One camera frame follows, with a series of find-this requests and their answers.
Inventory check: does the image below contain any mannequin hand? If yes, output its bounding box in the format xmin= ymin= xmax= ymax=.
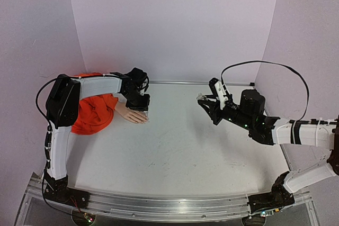
xmin=115 ymin=102 xmax=148 ymax=124

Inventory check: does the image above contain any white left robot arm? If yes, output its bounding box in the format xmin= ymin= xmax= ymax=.
xmin=44 ymin=68 xmax=150 ymax=184

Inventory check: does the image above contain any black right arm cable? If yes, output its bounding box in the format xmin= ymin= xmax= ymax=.
xmin=220 ymin=60 xmax=310 ymax=125

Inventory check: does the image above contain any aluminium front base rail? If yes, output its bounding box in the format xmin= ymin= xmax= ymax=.
xmin=17 ymin=174 xmax=319 ymax=225

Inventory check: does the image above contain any aluminium back rail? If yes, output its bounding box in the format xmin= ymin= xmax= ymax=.
xmin=149 ymin=80 xmax=252 ymax=87

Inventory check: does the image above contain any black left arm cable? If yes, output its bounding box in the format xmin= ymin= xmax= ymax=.
xmin=36 ymin=77 xmax=59 ymax=123

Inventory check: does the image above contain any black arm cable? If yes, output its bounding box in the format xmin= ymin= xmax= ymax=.
xmin=220 ymin=60 xmax=310 ymax=125
xmin=36 ymin=77 xmax=59 ymax=123

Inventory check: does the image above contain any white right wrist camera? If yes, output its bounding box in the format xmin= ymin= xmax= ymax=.
xmin=209 ymin=78 xmax=233 ymax=110

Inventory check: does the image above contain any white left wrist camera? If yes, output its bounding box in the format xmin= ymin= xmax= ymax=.
xmin=137 ymin=77 xmax=149 ymax=95

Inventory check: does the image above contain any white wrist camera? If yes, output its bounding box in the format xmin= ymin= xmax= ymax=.
xmin=209 ymin=78 xmax=233 ymax=110
xmin=137 ymin=77 xmax=149 ymax=95

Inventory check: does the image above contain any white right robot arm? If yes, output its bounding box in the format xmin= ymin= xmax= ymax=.
xmin=197 ymin=89 xmax=338 ymax=193

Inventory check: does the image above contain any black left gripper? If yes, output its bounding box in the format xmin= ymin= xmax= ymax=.
xmin=123 ymin=89 xmax=151 ymax=112

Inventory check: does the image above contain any orange cloth sleeve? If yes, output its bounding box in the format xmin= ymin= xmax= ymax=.
xmin=70 ymin=71 xmax=119 ymax=134

